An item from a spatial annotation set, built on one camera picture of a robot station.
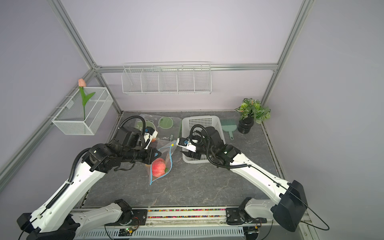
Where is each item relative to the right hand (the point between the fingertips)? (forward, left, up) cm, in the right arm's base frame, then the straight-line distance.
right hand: (184, 142), depth 73 cm
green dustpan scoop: (+31, -31, -25) cm, 51 cm away
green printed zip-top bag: (+25, +14, -21) cm, 36 cm away
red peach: (-11, +12, -4) cm, 16 cm away
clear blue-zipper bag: (-4, +9, -4) cm, 11 cm away
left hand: (-9, +10, +2) cm, 13 cm away
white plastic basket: (+27, -18, -17) cm, 37 cm away
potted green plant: (+22, -38, 0) cm, 44 cm away
